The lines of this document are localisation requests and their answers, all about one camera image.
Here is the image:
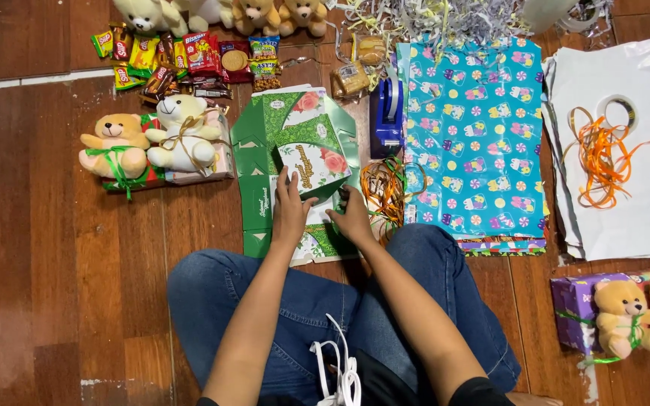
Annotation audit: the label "person's black shirt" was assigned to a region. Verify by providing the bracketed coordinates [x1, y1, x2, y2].
[195, 348, 518, 406]

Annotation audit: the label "clear adhesive tape roll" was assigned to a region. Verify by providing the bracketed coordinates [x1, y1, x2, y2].
[596, 94, 639, 132]

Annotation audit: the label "heap of shredded paper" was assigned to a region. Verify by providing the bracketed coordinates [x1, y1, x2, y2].
[333, 0, 536, 60]

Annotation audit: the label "large clear tape roll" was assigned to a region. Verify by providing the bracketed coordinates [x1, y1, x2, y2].
[556, 0, 604, 34]

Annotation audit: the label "stack of teal wrapping sheets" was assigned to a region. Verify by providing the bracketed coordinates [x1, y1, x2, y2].
[395, 36, 550, 258]

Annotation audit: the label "tangle of gold green ribbons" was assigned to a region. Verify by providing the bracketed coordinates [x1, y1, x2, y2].
[360, 155, 428, 244]

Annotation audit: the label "clear packet of biscuits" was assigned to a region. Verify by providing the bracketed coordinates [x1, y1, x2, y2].
[330, 61, 372, 100]
[351, 34, 388, 66]

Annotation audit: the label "person's left hand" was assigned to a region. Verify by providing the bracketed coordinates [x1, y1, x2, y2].
[271, 166, 319, 245]

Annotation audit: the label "purple wrapped gift box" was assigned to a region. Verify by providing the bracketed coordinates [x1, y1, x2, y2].
[550, 272, 637, 356]

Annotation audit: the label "blue tape dispenser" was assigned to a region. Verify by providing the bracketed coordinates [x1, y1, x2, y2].
[369, 77, 406, 160]

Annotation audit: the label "brown teddy bear green ribbon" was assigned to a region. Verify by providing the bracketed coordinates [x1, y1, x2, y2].
[78, 113, 151, 201]
[594, 280, 650, 361]

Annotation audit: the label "orange curling ribbon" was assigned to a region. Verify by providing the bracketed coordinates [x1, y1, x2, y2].
[561, 106, 650, 210]

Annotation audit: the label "person's foot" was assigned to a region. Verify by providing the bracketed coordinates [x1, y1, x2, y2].
[504, 391, 564, 406]

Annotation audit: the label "red green wrapped gift box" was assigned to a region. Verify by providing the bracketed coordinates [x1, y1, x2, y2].
[101, 113, 167, 192]

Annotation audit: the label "white teddy bear gold ribbon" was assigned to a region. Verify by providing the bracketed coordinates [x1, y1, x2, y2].
[144, 94, 225, 173]

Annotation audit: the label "stack of flat green cartons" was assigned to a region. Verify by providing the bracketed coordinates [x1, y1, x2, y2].
[230, 85, 363, 266]

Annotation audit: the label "person's blue jeans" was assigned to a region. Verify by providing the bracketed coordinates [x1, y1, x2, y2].
[166, 223, 522, 406]

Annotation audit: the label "white paper roll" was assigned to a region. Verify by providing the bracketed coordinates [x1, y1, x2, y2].
[522, 0, 581, 35]

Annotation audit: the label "person's right hand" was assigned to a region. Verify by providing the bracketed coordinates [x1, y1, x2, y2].
[325, 184, 377, 246]

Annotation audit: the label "white drawstring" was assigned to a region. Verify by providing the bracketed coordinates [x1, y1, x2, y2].
[309, 313, 363, 406]

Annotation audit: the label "green floral cardboard box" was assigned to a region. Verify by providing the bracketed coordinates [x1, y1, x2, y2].
[261, 90, 354, 203]

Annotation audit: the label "heap of snack packets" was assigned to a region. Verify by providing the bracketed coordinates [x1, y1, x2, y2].
[90, 22, 284, 109]

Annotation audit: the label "pink wrapped gift box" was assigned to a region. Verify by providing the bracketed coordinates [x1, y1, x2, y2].
[164, 108, 236, 186]

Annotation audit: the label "stack of white paper sheets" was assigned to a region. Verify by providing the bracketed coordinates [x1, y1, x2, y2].
[540, 35, 650, 262]

